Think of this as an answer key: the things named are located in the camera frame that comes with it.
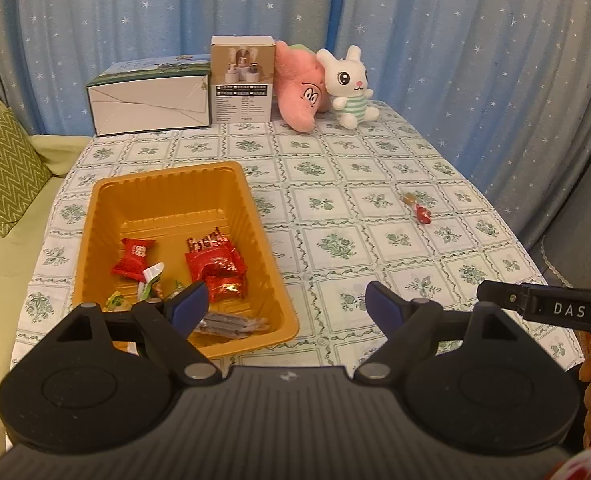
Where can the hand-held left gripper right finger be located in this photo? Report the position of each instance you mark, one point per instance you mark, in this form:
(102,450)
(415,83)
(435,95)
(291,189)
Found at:
(380,302)

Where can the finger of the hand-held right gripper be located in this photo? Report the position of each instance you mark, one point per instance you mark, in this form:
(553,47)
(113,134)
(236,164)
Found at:
(500,295)

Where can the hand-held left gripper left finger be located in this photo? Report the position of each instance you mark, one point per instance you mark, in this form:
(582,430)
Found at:
(191,302)

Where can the shiny red snack packet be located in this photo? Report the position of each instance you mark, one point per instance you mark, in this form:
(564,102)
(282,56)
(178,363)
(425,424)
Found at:
(228,287)

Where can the brown stick snack packet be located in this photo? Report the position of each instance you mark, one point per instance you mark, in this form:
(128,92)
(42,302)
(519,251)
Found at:
(235,323)

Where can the silver green snack packet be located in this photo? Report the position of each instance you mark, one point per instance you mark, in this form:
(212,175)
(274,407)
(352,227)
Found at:
(148,280)

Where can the red striped candy packet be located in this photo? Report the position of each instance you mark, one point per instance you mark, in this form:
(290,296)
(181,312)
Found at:
(206,242)

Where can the yellow green snack packet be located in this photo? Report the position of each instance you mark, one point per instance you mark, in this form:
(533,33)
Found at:
(117,300)

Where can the small red gold candy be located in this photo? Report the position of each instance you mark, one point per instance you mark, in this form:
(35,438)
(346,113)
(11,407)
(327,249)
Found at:
(418,207)

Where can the orange plastic tray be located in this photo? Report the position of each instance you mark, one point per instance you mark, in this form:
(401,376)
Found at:
(175,195)

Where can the grey lace-trimmed cloth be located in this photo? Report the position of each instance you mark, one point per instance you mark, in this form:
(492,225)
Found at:
(575,260)

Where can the red white printed clothing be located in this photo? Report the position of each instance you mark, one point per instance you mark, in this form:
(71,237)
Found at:
(585,467)

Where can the light green sofa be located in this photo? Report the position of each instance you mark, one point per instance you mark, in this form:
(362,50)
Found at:
(0,300)

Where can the white green cardboard box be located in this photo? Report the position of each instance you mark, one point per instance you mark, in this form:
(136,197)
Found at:
(150,105)

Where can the white rabbit plush toy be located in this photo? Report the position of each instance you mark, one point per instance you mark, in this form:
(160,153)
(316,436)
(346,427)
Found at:
(348,85)

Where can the green zigzag pillow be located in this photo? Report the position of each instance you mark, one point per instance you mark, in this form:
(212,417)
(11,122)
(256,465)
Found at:
(5,175)

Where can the pink plush toy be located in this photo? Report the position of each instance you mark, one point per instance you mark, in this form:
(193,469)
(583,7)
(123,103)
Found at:
(298,90)

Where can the white product box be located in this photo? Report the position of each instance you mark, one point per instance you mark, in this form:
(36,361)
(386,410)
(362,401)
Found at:
(243,80)

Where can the blue star curtain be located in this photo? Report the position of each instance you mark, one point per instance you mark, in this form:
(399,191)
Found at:
(425,20)

